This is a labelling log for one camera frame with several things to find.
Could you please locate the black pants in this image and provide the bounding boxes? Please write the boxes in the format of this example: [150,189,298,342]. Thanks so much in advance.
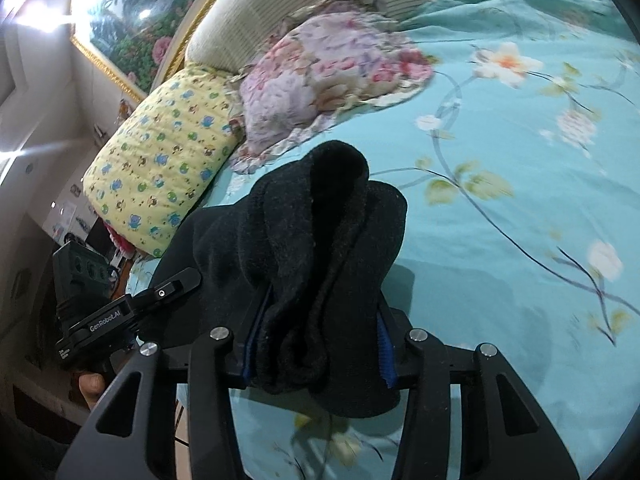
[140,141,407,418]

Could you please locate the person's left hand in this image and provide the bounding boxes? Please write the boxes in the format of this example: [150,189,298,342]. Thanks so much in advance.
[78,373,106,411]

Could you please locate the yellow cartoon print pillow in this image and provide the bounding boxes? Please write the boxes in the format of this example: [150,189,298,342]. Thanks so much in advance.
[82,64,241,258]

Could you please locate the gold framed landscape painting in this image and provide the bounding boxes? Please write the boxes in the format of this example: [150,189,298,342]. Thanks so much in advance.
[70,0,216,102]

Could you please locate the pink floral ruffled pillow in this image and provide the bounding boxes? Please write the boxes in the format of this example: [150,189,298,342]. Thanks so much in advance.
[227,10,434,174]

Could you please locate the turquoise floral bed sheet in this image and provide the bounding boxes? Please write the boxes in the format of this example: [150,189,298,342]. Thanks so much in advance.
[124,0,640,480]

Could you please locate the black camera box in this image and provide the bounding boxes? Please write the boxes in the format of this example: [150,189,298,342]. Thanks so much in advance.
[52,242,113,323]

